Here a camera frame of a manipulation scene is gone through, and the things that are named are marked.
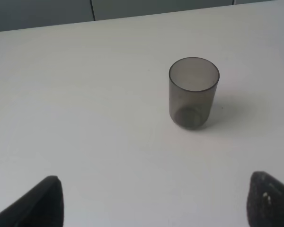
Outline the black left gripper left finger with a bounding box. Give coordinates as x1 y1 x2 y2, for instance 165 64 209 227
0 175 64 227

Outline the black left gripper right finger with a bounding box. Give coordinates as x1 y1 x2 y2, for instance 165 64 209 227
247 171 284 227

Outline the grey translucent plastic cup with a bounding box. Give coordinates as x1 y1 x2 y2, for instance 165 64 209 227
169 57 220 130

